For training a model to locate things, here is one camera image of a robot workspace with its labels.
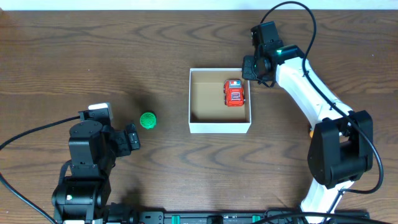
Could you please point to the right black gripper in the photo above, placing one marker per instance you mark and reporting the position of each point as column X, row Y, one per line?
column 247, row 72

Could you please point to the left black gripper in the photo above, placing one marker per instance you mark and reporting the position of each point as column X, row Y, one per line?
column 132, row 140

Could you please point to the green round toy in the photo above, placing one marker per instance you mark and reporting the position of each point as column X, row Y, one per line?
column 148, row 120

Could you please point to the red toy truck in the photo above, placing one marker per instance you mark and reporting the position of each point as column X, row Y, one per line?
column 233, row 93

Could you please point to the white cardboard box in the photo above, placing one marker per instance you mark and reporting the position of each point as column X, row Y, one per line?
column 207, row 112

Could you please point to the duck toy with blue hat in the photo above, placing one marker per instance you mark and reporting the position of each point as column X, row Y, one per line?
column 310, row 131

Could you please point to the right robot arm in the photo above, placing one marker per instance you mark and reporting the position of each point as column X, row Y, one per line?
column 341, row 149

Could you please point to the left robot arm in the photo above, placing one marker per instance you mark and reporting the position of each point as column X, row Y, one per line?
column 94, row 148

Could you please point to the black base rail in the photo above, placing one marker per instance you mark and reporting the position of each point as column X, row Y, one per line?
column 158, row 217

